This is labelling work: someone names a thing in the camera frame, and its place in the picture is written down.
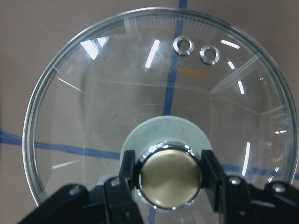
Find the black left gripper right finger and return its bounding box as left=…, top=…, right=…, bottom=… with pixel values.
left=201, top=150, right=299, bottom=224

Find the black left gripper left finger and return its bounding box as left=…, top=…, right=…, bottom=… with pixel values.
left=20, top=150, right=143, bottom=224

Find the glass pot lid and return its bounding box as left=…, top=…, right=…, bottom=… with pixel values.
left=22, top=7, right=297, bottom=215

